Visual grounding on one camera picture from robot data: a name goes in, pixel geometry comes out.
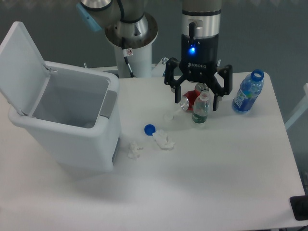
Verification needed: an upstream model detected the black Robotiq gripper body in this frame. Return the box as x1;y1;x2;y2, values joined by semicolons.
180;34;219;83

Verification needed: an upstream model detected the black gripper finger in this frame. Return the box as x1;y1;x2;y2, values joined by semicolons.
207;64;233;112
164;57;186;103

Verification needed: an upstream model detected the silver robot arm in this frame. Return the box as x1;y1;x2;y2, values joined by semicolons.
76;0;232;111

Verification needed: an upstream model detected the large white paper ball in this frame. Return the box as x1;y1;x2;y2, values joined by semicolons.
153;129;175;150

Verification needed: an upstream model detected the small white paper ball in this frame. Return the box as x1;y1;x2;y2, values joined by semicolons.
128;141;143;159

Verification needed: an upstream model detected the crushed red can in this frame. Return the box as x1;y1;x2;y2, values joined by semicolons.
180;83;209;111

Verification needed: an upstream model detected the clear green-label bottle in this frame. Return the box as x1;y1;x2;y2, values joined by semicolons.
192;90;210;124

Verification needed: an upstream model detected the blue plastic bottle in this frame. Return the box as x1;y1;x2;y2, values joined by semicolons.
232;69;264;113

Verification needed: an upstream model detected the blue bottle cap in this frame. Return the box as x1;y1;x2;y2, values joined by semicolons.
144;124;156;136

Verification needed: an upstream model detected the white trash bin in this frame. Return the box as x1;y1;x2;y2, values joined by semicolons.
8;62;121;172

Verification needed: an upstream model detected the black device at edge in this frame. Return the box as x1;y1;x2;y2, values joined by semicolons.
289;195;308;221

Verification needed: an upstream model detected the white trash bin lid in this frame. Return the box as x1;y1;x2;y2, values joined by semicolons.
0;22;51;116

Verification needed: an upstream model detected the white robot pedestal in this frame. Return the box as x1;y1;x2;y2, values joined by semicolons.
114;44;152;78

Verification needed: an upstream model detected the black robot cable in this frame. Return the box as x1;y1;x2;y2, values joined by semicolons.
116;0;135;78

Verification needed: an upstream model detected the white frame at right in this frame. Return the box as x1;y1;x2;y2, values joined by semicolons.
284;83;308;130

